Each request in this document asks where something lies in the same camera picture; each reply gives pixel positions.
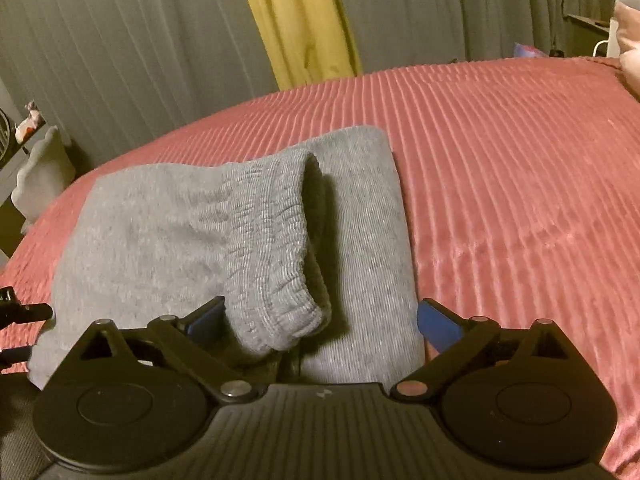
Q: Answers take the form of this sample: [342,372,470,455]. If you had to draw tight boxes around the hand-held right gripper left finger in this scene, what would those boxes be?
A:
[65,295,254,404]

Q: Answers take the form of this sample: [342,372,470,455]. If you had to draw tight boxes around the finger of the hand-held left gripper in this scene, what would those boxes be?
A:
[0,344,35,364]
[0,286,54,323]

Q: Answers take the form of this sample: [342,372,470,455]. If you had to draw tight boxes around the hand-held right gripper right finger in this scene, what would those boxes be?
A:
[390,297,577,403]

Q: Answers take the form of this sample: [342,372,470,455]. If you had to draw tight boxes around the grey pants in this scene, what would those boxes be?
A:
[27,125,426,392]

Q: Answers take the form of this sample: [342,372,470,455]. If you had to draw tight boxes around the white cat-shaped ornament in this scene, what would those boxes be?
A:
[12,126,77,222]

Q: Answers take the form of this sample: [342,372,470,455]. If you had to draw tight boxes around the red ribbed blanket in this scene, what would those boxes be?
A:
[0,55,640,480]

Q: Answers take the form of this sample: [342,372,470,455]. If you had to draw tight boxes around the small red white figurine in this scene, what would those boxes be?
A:
[14,100,49,143]

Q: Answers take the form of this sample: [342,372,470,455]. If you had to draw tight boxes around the blue purple packet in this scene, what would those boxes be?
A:
[514,41,547,64]

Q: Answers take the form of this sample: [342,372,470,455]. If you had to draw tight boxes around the yellow curtain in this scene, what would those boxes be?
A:
[232,0,363,91]

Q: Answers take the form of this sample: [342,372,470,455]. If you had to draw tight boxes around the dark bedside table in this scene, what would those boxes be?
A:
[564,11,613,58]

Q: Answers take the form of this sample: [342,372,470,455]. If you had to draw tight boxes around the white mug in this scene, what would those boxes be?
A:
[593,16,623,59]

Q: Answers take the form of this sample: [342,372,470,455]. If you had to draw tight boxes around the pink plush toy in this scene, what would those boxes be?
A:
[614,0,640,98]

